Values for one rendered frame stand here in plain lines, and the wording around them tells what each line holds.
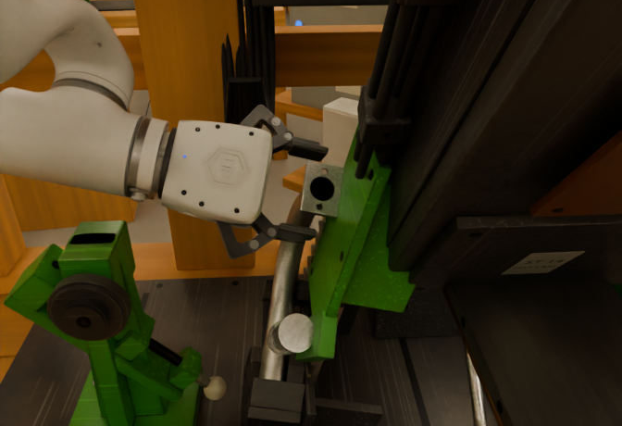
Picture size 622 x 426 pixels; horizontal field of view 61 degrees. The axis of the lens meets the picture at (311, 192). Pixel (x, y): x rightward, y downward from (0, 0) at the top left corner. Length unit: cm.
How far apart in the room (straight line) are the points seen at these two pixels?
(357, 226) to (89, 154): 26
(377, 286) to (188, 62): 44
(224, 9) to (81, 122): 31
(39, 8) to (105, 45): 11
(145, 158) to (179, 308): 40
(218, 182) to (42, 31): 20
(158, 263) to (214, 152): 50
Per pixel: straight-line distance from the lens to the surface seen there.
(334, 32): 88
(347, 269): 50
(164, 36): 80
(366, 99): 39
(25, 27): 45
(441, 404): 75
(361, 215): 47
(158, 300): 90
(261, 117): 58
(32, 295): 60
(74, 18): 51
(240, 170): 54
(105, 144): 53
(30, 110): 56
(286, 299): 65
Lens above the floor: 147
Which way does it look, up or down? 30 degrees down
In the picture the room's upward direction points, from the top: straight up
